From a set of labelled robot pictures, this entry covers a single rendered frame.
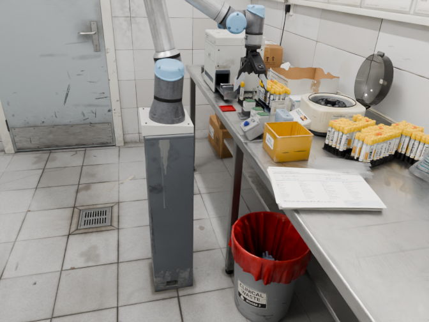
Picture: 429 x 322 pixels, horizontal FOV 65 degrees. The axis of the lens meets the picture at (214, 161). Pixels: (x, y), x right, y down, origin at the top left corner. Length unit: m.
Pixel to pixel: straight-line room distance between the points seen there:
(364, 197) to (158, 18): 1.00
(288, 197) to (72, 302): 1.30
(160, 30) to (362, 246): 1.07
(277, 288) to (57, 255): 1.28
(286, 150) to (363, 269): 0.51
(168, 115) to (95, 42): 1.80
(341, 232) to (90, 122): 2.68
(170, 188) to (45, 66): 1.96
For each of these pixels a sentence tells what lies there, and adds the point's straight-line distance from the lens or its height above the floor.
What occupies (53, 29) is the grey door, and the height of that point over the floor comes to 1.04.
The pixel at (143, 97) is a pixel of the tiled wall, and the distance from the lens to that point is 3.26.
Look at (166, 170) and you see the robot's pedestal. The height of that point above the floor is 0.72.
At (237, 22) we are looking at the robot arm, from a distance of 1.33.
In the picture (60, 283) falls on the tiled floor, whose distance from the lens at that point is 2.05.
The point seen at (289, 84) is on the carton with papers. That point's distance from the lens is 1.73.
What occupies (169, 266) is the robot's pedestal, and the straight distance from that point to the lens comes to 1.79.
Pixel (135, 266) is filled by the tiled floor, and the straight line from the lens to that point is 2.04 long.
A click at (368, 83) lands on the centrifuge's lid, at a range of 1.70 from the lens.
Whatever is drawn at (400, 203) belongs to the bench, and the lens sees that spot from 1.14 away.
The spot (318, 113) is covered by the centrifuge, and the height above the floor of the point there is 0.97.
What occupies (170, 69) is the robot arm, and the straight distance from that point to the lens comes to 1.34.
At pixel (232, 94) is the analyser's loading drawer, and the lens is 1.77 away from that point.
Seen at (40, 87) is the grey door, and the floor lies 0.58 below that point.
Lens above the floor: 1.43
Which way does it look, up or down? 28 degrees down
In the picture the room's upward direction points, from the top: 2 degrees clockwise
